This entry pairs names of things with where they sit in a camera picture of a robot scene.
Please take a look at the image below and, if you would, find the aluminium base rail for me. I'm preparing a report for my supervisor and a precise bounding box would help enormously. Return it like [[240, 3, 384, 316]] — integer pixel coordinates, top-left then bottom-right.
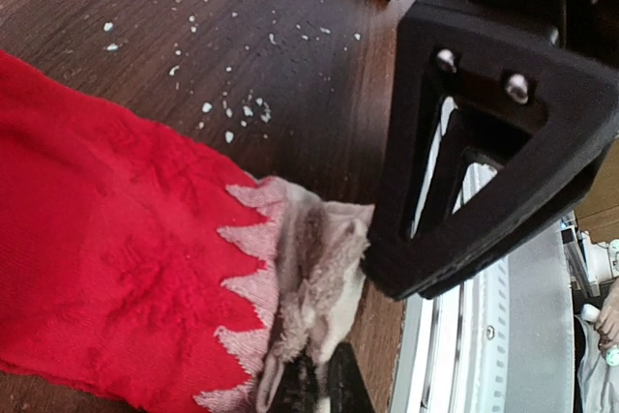
[[389, 112, 586, 413]]

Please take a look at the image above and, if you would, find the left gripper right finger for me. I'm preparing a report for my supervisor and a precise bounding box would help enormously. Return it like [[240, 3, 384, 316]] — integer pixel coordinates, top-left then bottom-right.
[[365, 0, 618, 300]]

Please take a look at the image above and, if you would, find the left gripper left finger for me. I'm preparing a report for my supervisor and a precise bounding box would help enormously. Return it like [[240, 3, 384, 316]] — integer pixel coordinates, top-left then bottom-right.
[[275, 339, 378, 413]]

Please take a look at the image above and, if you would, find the red sock with beige toe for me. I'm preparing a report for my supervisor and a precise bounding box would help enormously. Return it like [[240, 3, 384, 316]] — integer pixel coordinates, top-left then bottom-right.
[[1, 54, 373, 412]]

